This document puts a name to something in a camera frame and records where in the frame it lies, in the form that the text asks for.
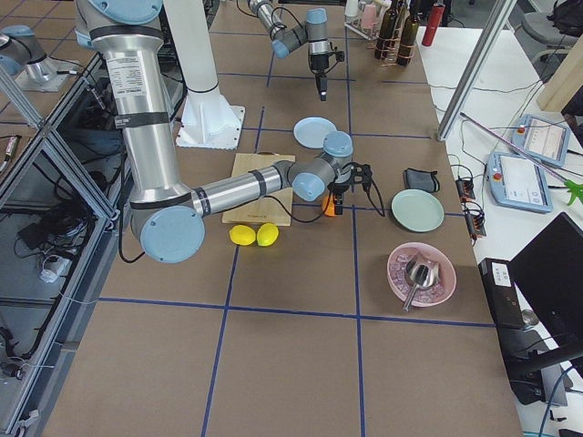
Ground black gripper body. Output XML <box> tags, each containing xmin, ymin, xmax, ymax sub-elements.
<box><xmin>308</xmin><ymin>40</ymin><xmax>345</xmax><ymax>76</ymax></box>
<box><xmin>328</xmin><ymin>162</ymin><xmax>373</xmax><ymax>194</ymax></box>

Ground orange fruit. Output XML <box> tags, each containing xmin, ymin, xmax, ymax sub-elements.
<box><xmin>322</xmin><ymin>193</ymin><xmax>343</xmax><ymax>218</ymax></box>

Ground light blue plate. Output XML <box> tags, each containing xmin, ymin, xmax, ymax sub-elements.
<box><xmin>292</xmin><ymin>117</ymin><xmax>337</xmax><ymax>149</ymax></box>

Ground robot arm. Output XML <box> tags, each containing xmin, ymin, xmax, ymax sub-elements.
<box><xmin>247</xmin><ymin>1</ymin><xmax>345</xmax><ymax>101</ymax></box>
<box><xmin>76</xmin><ymin>1</ymin><xmax>370</xmax><ymax>263</ymax></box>

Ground light green plate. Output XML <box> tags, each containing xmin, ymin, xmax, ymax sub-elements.
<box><xmin>391</xmin><ymin>189</ymin><xmax>445</xmax><ymax>232</ymax></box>

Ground wooden cutting board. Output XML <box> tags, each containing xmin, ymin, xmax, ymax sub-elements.
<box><xmin>222</xmin><ymin>153</ymin><xmax>296</xmax><ymax>227</ymax></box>

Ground pink cup on top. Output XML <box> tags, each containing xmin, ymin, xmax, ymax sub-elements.
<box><xmin>361</xmin><ymin>4</ymin><xmax>376</xmax><ymax>30</ymax></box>

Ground green wine bottle front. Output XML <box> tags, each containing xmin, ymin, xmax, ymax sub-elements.
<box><xmin>374</xmin><ymin>0</ymin><xmax>399</xmax><ymax>59</ymax></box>

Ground green wine bottle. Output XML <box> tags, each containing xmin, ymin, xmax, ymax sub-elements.
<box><xmin>374</xmin><ymin>0</ymin><xmax>399</xmax><ymax>59</ymax></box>
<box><xmin>396</xmin><ymin>0</ymin><xmax>421</xmax><ymax>66</ymax></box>

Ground upper yellow lemon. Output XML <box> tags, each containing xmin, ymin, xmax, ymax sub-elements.
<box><xmin>256</xmin><ymin>223</ymin><xmax>280</xmax><ymax>247</ymax></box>

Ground yellow lemon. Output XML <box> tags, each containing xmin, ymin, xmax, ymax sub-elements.
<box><xmin>256</xmin><ymin>223</ymin><xmax>280</xmax><ymax>247</ymax></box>
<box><xmin>229</xmin><ymin>225</ymin><xmax>256</xmax><ymax>246</ymax></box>

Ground green wine bottle middle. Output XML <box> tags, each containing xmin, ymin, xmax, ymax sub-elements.
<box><xmin>396</xmin><ymin>0</ymin><xmax>421</xmax><ymax>66</ymax></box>

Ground lower yellow lemon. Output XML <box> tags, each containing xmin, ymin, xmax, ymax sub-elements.
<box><xmin>229</xmin><ymin>225</ymin><xmax>256</xmax><ymax>246</ymax></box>

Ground metal scoop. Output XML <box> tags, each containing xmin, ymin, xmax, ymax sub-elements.
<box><xmin>402</xmin><ymin>253</ymin><xmax>440</xmax><ymax>312</ymax></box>

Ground red thermos bottle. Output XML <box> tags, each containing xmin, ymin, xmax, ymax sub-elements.
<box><xmin>422</xmin><ymin>3</ymin><xmax>445</xmax><ymax>46</ymax></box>

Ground pink bowl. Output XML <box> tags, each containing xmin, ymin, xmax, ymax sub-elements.
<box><xmin>387</xmin><ymin>242</ymin><xmax>456</xmax><ymax>310</ymax></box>

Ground black power strip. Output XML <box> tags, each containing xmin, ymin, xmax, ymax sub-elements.
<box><xmin>455</xmin><ymin>178</ymin><xmax>486</xmax><ymax>243</ymax></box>

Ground near teach pendant tablet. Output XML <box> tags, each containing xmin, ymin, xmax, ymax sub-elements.
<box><xmin>486</xmin><ymin>151</ymin><xmax>553</xmax><ymax>214</ymax></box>

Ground teach pendant tablet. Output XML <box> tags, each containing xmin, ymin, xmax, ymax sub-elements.
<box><xmin>511</xmin><ymin>114</ymin><xmax>570</xmax><ymax>168</ymax></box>
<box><xmin>486</xmin><ymin>151</ymin><xmax>553</xmax><ymax>214</ymax></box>

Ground black desktop computer box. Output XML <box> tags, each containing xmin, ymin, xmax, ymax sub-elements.
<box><xmin>478</xmin><ymin>258</ymin><xmax>531</xmax><ymax>330</ymax></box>

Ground far teach pendant tablet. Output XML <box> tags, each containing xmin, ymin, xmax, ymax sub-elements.
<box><xmin>511</xmin><ymin>114</ymin><xmax>570</xmax><ymax>168</ymax></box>

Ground black computer monitor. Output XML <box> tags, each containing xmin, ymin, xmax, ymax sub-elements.
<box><xmin>510</xmin><ymin>212</ymin><xmax>583</xmax><ymax>345</ymax></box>

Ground green tipped grabber stick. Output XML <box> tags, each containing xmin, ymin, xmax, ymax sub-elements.
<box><xmin>459</xmin><ymin>112</ymin><xmax>583</xmax><ymax>206</ymax></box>

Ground copper wire bottle rack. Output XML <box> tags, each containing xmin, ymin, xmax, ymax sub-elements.
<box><xmin>379</xmin><ymin>30</ymin><xmax>401</xmax><ymax>66</ymax></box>

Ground aluminium frame post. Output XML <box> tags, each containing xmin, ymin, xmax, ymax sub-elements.
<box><xmin>436</xmin><ymin>0</ymin><xmax>517</xmax><ymax>141</ymax></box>

